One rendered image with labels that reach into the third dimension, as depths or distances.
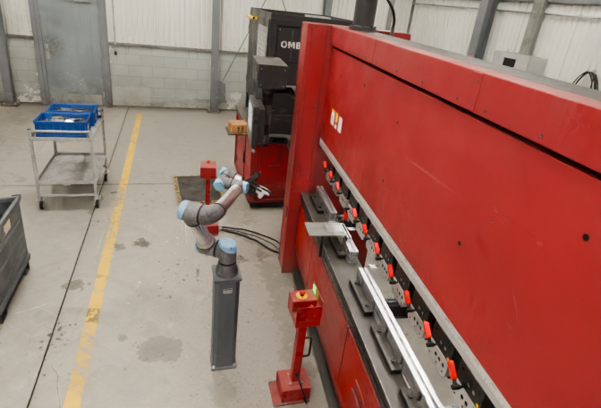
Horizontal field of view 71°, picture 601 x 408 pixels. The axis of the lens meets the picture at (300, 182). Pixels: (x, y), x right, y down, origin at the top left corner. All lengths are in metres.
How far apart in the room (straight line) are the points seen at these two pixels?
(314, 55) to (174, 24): 6.20
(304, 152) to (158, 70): 6.27
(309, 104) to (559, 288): 2.60
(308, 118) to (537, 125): 2.44
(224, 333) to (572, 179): 2.40
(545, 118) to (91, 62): 8.90
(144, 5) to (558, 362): 8.90
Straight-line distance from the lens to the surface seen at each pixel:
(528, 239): 1.39
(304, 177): 3.72
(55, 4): 9.56
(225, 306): 2.93
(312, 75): 3.47
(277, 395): 3.17
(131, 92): 9.64
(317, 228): 2.98
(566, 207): 1.29
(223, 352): 3.21
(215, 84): 9.38
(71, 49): 9.60
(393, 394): 2.17
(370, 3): 3.19
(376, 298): 2.49
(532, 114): 1.37
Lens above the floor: 2.46
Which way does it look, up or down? 23 degrees down
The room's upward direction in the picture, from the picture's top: 7 degrees clockwise
